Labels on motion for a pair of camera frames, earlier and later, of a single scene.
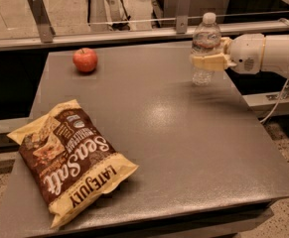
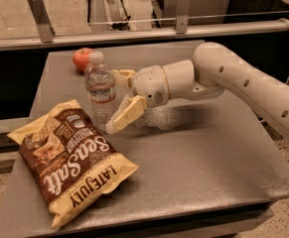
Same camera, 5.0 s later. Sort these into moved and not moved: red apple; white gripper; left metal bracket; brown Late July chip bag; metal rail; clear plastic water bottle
Moved: clear plastic water bottle; white gripper
Not moved: left metal bracket; red apple; brown Late July chip bag; metal rail
